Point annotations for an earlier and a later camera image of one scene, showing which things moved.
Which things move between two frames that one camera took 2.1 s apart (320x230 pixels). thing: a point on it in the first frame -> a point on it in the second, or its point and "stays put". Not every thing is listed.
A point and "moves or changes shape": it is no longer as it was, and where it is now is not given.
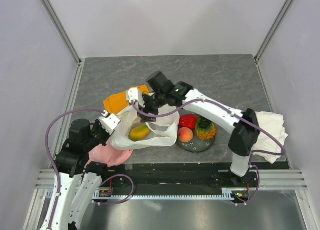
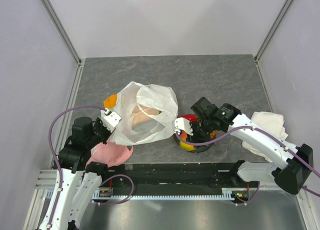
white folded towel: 273,122 stays put
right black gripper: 146,109 -> 195,137
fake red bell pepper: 187,121 stays put
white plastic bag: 163,131 moves or changes shape
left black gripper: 98,124 stays put
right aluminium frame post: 278,17 stays put
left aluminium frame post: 59,25 stays put
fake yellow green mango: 138,132 -> 184,146
